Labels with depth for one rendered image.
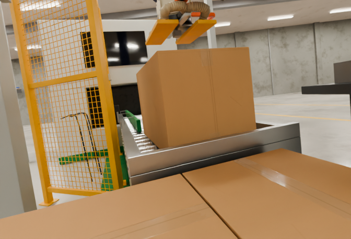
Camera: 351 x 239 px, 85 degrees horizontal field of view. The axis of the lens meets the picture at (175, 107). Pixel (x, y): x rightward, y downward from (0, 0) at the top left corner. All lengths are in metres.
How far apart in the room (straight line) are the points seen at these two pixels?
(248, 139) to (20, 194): 1.27
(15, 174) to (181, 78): 1.10
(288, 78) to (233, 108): 12.71
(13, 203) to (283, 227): 1.37
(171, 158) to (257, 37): 12.53
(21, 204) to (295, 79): 13.41
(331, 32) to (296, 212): 15.02
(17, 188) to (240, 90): 1.31
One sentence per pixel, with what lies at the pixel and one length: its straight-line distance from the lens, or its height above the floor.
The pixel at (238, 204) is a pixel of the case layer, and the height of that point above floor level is 0.54.
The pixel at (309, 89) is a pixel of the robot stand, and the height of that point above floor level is 0.73.
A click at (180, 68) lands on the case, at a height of 0.88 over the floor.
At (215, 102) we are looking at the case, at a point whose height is 0.74.
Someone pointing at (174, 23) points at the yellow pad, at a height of 1.10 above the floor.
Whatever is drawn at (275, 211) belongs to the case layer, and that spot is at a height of 0.54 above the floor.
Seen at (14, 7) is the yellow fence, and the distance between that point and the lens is 2.10.
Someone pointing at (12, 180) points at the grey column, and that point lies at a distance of 1.46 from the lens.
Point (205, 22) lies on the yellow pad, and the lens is 0.97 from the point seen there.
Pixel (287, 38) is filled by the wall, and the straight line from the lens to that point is 13.78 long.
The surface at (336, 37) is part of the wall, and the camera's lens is 15.47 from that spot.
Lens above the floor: 0.79
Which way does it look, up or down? 4 degrees down
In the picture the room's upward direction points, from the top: 7 degrees counter-clockwise
